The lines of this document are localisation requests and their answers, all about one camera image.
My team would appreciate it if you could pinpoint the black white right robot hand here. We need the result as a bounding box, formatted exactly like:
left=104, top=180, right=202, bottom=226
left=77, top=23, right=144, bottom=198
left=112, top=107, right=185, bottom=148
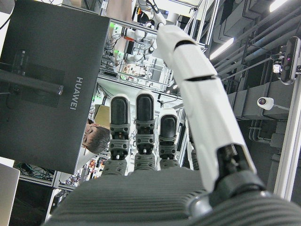
left=42, top=25, right=301, bottom=226

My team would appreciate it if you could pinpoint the brown cardboard box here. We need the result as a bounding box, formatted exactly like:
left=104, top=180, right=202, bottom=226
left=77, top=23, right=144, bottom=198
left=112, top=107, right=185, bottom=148
left=94, top=104, right=111, bottom=130

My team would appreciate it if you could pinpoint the person with dark hair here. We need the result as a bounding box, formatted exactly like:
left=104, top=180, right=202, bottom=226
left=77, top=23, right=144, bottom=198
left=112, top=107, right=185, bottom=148
left=82, top=103, right=111, bottom=154

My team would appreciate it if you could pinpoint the black Huawei monitor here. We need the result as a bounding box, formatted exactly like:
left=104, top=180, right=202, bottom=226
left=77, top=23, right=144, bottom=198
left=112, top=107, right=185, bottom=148
left=0, top=3, right=111, bottom=175

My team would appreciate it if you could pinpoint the silver laptop edge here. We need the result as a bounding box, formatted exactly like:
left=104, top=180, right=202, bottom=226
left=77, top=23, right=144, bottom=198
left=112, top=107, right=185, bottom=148
left=0, top=163, right=21, bottom=226

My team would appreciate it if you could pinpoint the ceiling light strip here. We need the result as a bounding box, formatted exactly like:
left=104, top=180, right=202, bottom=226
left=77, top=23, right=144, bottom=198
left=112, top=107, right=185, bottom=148
left=209, top=37, right=235, bottom=60
left=269, top=0, right=288, bottom=13

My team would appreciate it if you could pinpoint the distant person dark hair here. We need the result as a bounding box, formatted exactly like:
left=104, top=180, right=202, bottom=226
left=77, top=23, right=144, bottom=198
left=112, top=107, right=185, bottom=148
left=138, top=11, right=154, bottom=24

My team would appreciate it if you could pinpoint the small grey webcam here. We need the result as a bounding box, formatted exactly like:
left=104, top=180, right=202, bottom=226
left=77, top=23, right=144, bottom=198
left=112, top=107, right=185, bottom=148
left=271, top=55, right=284, bottom=74

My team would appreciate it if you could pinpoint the white security camera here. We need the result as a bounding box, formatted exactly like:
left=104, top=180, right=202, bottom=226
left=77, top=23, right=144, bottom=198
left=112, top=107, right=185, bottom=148
left=256, top=97, right=275, bottom=111

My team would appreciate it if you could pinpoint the white aluminium post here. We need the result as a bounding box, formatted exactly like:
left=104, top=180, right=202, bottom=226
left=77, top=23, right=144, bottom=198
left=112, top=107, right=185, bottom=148
left=274, top=80, right=301, bottom=201

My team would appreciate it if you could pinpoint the black depth camera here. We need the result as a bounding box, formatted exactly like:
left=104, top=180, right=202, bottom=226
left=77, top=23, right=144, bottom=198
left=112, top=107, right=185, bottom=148
left=280, top=37, right=301, bottom=86

